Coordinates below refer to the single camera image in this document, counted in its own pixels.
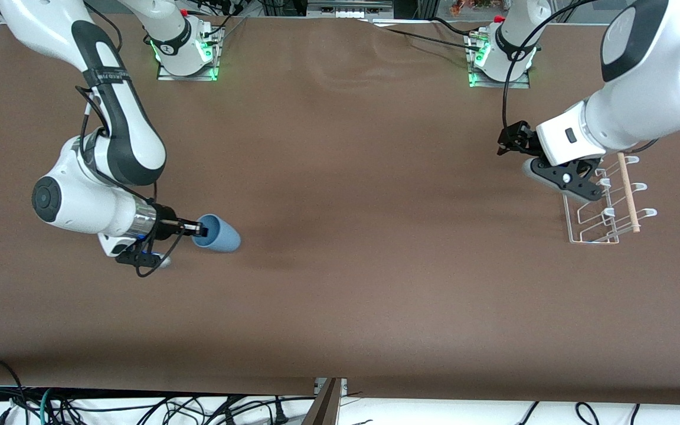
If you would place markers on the blue cup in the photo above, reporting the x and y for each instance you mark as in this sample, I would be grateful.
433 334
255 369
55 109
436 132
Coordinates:
222 236

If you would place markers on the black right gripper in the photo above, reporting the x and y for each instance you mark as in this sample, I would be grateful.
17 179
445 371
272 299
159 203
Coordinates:
167 224

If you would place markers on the aluminium frame profile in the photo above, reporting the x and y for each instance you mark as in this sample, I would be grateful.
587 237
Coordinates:
323 407

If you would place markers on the brown table cover sheet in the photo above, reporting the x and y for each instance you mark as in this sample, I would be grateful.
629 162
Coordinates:
340 265

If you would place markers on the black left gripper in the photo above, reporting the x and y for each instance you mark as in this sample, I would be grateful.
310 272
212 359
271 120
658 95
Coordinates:
519 139

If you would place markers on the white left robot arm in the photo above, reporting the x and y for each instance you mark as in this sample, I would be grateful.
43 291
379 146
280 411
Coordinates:
641 88

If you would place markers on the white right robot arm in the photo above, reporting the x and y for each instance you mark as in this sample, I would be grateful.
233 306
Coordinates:
121 141

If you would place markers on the white power strip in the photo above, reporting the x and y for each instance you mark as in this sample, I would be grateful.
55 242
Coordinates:
349 8

